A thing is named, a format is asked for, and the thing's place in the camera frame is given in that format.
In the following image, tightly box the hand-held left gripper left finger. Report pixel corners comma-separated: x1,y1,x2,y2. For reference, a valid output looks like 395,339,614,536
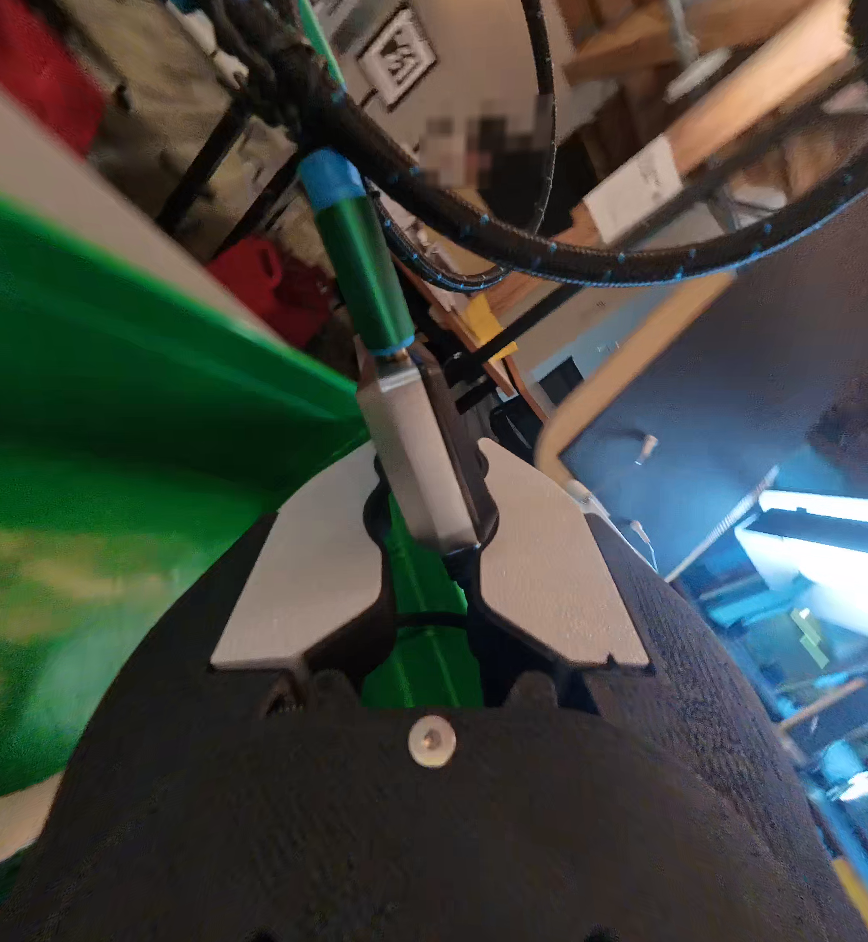
209,442,396,702

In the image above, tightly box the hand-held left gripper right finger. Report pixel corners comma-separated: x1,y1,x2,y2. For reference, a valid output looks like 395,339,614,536
465,438,653,705

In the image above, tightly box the grey multiport adapter hub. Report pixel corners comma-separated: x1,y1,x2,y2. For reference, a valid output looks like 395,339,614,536
354,335,501,556

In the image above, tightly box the green plastic bin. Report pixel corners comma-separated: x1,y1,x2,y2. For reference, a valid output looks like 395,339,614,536
0,173,489,942

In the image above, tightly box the black wood-rimmed panel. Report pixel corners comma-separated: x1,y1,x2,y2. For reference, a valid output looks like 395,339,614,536
534,162,868,520

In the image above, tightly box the yellow box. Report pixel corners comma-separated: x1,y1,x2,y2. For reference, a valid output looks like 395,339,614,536
462,293,521,363

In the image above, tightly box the bright studio light panel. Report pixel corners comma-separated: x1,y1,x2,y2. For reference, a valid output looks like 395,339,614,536
734,488,868,654

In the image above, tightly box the red bag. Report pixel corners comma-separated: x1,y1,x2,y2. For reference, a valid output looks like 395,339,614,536
208,234,333,348

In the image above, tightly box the white paper label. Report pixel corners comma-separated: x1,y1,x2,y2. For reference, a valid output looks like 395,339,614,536
583,134,686,245

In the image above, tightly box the brown wooden desk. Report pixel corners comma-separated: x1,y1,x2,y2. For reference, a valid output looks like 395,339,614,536
478,0,859,317

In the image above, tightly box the black white marker sign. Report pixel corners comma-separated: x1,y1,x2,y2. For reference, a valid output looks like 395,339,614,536
355,2,440,109

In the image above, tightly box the red plastic bin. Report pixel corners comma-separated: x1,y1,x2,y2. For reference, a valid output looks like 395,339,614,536
0,0,108,157

